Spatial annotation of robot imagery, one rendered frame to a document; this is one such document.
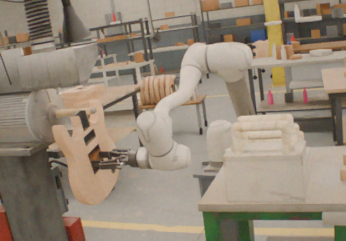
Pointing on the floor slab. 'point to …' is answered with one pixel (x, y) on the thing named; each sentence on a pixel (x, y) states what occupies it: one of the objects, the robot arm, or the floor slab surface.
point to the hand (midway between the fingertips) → (97, 159)
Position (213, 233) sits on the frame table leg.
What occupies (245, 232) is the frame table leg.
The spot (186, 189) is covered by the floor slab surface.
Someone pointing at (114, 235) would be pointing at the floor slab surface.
